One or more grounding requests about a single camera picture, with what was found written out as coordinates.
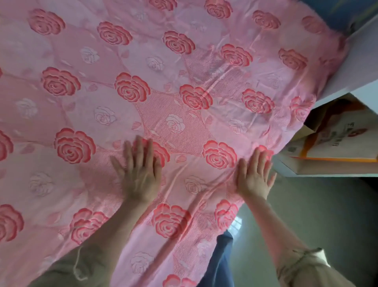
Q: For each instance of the person's right hand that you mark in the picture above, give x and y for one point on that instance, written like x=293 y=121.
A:
x=254 y=184

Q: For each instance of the person's left hand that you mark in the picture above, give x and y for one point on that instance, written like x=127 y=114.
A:
x=140 y=183

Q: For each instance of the person's left little finger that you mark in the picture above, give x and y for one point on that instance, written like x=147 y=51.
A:
x=158 y=170

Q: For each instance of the person's left middle finger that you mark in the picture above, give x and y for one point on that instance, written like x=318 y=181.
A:
x=139 y=153

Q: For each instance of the person's right thumb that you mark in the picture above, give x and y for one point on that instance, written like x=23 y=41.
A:
x=241 y=171

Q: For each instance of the person's left thumb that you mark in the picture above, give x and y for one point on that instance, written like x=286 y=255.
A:
x=117 y=166

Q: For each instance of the person's right middle finger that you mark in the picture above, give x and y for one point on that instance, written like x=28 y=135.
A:
x=262 y=163

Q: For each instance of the person's right little finger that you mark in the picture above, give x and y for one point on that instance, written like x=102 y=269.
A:
x=272 y=180

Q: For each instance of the pink rose print bedsheet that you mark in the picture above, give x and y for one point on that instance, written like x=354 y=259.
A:
x=147 y=97

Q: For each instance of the person's left forearm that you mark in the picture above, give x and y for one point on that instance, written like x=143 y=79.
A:
x=118 y=220

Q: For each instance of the person's right forearm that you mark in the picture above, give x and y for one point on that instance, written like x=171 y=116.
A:
x=270 y=224

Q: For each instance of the brown cardboard box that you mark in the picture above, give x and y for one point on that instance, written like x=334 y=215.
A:
x=313 y=122

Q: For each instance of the white and orange flat box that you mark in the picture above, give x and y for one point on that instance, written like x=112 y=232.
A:
x=339 y=139

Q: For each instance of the blue jeans leg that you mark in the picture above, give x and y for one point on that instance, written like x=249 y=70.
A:
x=218 y=261

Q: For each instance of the beige shirt sleeve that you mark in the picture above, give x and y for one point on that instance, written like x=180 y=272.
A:
x=307 y=270
x=82 y=267

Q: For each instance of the white shelf unit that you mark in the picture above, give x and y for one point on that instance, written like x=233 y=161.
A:
x=351 y=68

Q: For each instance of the blue fabric item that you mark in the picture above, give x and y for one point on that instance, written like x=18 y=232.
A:
x=336 y=11

